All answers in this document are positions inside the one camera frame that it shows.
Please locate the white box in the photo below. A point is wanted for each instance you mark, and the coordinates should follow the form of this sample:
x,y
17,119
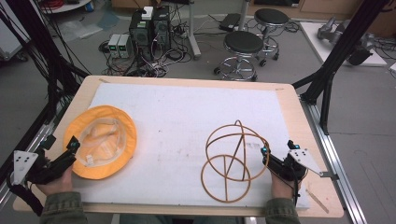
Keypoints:
x,y
147,12

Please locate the black round stool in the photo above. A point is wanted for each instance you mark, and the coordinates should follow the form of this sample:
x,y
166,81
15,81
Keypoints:
x,y
243,42
271,16

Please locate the grey power supply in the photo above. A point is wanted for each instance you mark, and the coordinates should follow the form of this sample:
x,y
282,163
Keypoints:
x,y
114,45
124,45

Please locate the aluminium rail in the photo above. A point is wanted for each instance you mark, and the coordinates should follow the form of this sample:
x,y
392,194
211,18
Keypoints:
x,y
28,146
339,174

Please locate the thin wooden stick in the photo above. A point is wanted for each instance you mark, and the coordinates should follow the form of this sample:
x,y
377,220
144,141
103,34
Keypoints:
x,y
317,201

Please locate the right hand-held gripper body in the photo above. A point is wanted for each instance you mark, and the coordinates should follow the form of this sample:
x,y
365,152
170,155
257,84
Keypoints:
x,y
300,158

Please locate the black computer tower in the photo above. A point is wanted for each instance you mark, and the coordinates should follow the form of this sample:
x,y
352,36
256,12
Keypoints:
x,y
140,31
162,26

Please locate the person's right hand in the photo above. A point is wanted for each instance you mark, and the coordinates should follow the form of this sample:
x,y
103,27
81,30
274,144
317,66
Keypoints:
x,y
280,188

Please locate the clear plastic sheet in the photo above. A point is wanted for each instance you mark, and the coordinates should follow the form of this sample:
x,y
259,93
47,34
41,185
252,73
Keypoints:
x,y
79,29

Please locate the person's left hand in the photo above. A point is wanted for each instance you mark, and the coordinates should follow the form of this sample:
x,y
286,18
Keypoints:
x,y
57,182

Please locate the yellow bucket hat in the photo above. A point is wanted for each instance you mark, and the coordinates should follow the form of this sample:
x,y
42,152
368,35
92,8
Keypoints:
x,y
112,155

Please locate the white round table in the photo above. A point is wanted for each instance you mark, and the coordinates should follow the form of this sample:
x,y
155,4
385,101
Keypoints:
x,y
67,5

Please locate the grey metal stand leg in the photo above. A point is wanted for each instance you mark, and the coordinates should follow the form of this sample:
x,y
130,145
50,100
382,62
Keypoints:
x,y
193,31

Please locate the white board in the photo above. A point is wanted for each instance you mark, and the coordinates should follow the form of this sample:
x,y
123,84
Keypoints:
x,y
317,40

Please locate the white foam mat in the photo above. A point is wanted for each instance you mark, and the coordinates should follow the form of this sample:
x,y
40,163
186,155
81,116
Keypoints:
x,y
174,124

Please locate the flat black device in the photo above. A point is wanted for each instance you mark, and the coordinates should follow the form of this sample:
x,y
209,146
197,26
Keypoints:
x,y
229,21

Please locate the grey metal bracket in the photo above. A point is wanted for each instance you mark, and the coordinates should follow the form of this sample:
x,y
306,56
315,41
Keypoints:
x,y
330,175

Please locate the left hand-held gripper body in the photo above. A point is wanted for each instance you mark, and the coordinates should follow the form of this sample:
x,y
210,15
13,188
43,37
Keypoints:
x,y
23,165

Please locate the black metal frame post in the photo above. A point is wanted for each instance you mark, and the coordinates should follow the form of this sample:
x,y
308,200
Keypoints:
x,y
345,43
37,37

